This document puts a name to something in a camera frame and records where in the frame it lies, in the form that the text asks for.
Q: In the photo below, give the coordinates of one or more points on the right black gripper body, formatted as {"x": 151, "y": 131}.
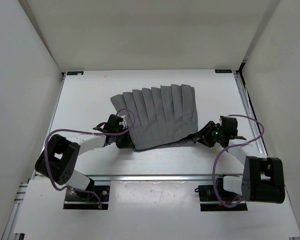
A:
{"x": 217, "y": 133}

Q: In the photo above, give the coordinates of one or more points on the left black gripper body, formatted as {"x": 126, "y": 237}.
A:
{"x": 122, "y": 141}

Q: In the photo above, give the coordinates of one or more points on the grey pleated skirt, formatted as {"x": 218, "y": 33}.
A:
{"x": 161, "y": 117}

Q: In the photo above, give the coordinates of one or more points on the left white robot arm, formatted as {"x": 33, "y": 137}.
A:
{"x": 62, "y": 148}

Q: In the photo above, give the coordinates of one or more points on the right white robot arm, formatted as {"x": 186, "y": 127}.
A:
{"x": 262, "y": 179}

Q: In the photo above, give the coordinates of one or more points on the right blue corner label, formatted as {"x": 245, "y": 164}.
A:
{"x": 223, "y": 71}

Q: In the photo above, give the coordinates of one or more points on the blue corner label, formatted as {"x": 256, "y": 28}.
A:
{"x": 223, "y": 71}
{"x": 75, "y": 73}

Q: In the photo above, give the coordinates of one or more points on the left blue corner label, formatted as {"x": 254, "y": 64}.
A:
{"x": 75, "y": 73}

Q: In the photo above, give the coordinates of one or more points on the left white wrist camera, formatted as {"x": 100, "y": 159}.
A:
{"x": 124, "y": 122}

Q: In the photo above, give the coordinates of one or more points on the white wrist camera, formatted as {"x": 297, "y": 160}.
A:
{"x": 221, "y": 119}
{"x": 124, "y": 122}

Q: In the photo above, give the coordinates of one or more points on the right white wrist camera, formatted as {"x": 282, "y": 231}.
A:
{"x": 221, "y": 119}

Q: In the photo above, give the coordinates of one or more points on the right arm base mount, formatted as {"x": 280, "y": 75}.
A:
{"x": 210, "y": 203}

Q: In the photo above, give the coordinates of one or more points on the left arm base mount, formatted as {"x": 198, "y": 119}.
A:
{"x": 87, "y": 201}

